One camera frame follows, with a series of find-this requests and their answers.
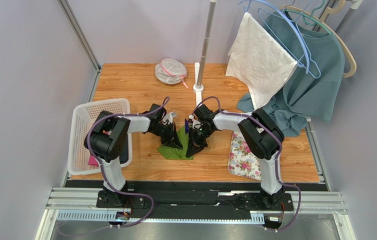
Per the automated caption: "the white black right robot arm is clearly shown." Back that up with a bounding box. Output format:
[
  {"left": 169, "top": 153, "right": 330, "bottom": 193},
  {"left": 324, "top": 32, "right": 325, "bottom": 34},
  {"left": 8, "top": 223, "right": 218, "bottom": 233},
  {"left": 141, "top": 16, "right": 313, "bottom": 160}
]
[{"left": 186, "top": 104, "right": 285, "bottom": 208}]

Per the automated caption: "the green hanger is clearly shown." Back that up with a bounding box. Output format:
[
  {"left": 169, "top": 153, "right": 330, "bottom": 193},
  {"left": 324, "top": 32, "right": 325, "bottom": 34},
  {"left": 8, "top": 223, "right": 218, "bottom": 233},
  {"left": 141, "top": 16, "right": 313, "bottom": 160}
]
[{"left": 281, "top": 0, "right": 333, "bottom": 35}]

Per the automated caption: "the blue wire hanger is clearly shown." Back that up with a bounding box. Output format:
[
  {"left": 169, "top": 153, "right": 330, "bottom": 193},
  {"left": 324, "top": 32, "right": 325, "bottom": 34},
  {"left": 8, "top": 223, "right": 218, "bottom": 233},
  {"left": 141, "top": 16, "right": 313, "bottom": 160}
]
[{"left": 226, "top": 0, "right": 327, "bottom": 81}]

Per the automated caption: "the teal t-shirt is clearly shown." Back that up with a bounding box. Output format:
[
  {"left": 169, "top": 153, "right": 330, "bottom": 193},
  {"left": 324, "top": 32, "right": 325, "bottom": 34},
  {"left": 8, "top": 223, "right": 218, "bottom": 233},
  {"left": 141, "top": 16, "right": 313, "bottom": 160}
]
[{"left": 236, "top": 9, "right": 346, "bottom": 138}]

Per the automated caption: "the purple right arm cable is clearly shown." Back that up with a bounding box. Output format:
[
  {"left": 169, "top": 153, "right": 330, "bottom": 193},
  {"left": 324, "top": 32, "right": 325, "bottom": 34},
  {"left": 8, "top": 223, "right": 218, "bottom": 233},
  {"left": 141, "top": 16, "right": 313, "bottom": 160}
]
[{"left": 192, "top": 96, "right": 303, "bottom": 233}]

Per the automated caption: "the wooden hanger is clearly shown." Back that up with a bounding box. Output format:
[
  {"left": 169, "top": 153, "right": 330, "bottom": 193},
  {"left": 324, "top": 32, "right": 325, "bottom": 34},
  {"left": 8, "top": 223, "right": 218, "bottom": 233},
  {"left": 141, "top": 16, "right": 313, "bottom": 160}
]
[{"left": 279, "top": 7, "right": 358, "bottom": 79}]

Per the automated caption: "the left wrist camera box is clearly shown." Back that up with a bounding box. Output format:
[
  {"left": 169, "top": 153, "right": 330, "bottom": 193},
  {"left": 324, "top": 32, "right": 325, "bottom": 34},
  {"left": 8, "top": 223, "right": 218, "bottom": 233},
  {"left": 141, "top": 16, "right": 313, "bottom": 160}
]
[{"left": 161, "top": 112, "right": 177, "bottom": 125}]

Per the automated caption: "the green paper napkin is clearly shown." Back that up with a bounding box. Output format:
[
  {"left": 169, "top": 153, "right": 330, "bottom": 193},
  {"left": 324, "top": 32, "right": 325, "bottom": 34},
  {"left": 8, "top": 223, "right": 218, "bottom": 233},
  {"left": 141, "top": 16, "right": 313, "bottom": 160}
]
[{"left": 157, "top": 126, "right": 194, "bottom": 160}]

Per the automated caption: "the white plastic basket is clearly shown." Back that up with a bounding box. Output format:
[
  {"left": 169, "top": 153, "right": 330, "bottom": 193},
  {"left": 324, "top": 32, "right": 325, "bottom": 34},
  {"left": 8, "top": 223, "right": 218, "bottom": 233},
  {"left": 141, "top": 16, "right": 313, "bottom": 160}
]
[{"left": 67, "top": 98, "right": 131, "bottom": 176}]

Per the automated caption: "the floral pattern tray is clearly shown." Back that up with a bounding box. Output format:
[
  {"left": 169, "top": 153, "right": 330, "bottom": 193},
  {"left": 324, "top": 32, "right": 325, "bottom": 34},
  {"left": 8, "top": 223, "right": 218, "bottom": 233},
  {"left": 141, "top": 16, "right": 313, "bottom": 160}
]
[{"left": 227, "top": 131, "right": 262, "bottom": 181}]

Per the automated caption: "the white mesh laundry bag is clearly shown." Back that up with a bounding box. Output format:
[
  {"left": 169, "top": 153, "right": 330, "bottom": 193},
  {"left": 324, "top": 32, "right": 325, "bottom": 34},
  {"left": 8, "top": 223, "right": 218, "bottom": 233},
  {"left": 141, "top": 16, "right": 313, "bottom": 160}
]
[{"left": 154, "top": 57, "right": 188, "bottom": 89}]

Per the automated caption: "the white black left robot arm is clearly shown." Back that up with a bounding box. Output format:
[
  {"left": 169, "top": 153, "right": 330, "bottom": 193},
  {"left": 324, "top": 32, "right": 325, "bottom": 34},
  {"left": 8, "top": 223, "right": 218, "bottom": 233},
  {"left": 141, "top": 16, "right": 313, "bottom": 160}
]
[{"left": 84, "top": 103, "right": 183, "bottom": 207}]

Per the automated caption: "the grey pole with white base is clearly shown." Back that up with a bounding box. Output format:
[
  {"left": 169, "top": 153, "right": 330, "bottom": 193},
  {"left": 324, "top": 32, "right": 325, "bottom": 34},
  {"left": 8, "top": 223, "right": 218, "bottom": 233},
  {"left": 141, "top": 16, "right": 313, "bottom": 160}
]
[{"left": 192, "top": 0, "right": 217, "bottom": 106}]

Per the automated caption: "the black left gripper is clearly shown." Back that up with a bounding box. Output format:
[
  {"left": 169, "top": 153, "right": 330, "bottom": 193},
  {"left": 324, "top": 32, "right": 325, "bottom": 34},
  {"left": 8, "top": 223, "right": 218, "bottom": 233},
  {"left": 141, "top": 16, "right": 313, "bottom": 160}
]
[{"left": 151, "top": 121, "right": 183, "bottom": 150}]

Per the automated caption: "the pink napkin in basket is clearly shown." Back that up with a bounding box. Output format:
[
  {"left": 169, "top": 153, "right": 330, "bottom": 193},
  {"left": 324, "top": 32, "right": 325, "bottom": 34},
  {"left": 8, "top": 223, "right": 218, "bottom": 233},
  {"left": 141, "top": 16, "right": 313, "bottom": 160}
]
[{"left": 87, "top": 155, "right": 99, "bottom": 167}]

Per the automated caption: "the white towel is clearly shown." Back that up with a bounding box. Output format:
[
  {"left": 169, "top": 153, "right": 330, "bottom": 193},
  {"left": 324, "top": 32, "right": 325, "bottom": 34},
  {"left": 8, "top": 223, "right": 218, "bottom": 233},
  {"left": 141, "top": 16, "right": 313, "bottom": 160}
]
[{"left": 225, "top": 12, "right": 298, "bottom": 109}]

